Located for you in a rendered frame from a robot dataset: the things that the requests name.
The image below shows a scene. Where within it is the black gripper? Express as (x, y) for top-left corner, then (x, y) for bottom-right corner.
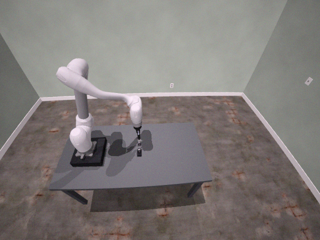
(133, 126), (142, 142)

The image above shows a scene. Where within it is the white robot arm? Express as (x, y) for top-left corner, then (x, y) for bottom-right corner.
(56, 58), (143, 160)

